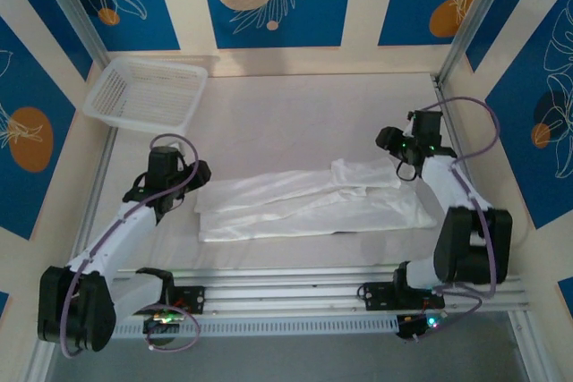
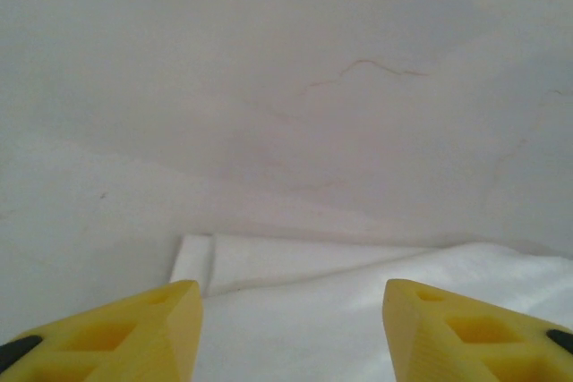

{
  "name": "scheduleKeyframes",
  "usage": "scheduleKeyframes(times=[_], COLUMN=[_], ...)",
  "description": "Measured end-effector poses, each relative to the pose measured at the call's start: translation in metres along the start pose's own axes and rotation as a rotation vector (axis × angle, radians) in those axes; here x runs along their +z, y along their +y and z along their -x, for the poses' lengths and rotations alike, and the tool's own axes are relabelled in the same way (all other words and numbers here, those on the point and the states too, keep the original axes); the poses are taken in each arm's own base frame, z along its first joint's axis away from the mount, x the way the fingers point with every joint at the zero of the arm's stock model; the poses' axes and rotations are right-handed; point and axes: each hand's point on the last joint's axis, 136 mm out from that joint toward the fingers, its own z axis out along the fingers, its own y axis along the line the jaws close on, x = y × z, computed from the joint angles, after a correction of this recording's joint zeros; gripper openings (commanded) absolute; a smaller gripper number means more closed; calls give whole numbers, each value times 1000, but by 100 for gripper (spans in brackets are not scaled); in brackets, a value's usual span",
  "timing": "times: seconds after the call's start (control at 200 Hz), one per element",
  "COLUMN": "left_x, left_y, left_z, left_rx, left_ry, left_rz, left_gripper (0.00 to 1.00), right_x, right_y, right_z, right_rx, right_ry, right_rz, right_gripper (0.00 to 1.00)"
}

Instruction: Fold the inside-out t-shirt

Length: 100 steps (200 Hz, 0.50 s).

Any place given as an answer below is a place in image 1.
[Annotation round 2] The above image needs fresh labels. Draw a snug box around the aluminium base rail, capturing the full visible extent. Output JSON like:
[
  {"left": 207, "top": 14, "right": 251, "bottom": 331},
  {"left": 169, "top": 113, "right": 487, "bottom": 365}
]
[{"left": 38, "top": 265, "right": 532, "bottom": 323}]

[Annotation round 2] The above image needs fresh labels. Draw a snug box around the white t-shirt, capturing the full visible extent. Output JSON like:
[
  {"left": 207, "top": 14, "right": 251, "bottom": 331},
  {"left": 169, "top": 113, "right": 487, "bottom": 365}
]
[{"left": 193, "top": 157, "right": 438, "bottom": 243}]

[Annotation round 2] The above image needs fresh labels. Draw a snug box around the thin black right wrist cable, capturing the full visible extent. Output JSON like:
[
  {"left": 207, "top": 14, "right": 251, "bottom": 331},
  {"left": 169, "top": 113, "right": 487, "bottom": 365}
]
[{"left": 395, "top": 160, "right": 422, "bottom": 183}]

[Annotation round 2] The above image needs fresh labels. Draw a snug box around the black controller board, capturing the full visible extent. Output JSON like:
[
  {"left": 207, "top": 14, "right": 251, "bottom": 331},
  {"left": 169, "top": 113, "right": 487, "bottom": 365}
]
[
  {"left": 396, "top": 312, "right": 445, "bottom": 342},
  {"left": 142, "top": 310, "right": 180, "bottom": 336}
]

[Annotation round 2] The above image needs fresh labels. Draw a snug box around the grey slotted cable duct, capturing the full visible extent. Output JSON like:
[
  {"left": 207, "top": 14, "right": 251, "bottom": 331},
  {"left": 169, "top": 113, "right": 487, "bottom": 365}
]
[{"left": 56, "top": 313, "right": 404, "bottom": 341}]

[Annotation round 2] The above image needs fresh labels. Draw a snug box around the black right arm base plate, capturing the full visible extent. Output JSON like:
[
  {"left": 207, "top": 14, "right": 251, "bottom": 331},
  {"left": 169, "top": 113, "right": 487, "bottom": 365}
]
[{"left": 357, "top": 282, "right": 447, "bottom": 311}]

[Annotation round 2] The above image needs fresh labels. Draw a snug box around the aluminium corner post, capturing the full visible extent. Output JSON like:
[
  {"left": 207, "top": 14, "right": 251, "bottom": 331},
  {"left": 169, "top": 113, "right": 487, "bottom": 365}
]
[
  {"left": 33, "top": 0, "right": 111, "bottom": 66},
  {"left": 436, "top": 0, "right": 523, "bottom": 88}
]

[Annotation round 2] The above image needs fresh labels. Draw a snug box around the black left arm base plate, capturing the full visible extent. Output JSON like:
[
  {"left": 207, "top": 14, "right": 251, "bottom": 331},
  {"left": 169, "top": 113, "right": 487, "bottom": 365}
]
[{"left": 167, "top": 285, "right": 207, "bottom": 316}]

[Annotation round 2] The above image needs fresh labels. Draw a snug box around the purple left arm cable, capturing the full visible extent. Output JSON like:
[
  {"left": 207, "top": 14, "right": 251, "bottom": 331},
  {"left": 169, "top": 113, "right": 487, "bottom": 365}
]
[{"left": 60, "top": 133, "right": 201, "bottom": 358}]

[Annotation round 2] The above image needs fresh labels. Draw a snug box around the white plastic mesh basket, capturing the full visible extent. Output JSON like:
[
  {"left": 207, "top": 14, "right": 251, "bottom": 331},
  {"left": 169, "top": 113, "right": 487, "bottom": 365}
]
[{"left": 82, "top": 57, "right": 210, "bottom": 138}]

